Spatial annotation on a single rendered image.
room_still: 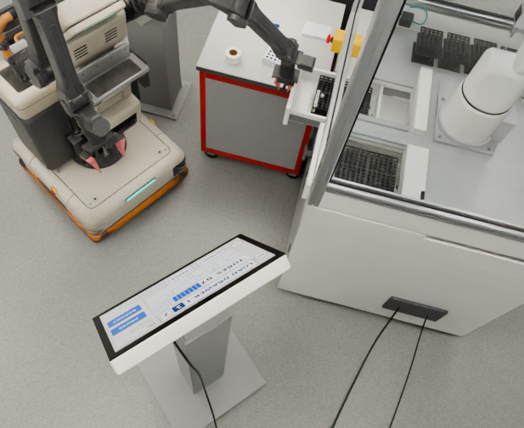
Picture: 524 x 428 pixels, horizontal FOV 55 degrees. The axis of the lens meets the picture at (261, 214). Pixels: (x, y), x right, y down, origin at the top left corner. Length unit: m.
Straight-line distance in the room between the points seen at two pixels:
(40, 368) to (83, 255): 0.57
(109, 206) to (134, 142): 0.38
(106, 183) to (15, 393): 1.03
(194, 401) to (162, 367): 0.21
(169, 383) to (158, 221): 0.85
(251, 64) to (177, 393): 1.51
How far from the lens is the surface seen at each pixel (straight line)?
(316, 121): 2.02
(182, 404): 2.42
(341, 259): 2.07
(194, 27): 3.60
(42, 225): 2.84
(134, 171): 2.57
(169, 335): 1.29
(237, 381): 2.43
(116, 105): 2.13
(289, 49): 1.81
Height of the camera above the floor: 2.43
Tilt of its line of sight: 62 degrees down
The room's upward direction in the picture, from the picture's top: 12 degrees clockwise
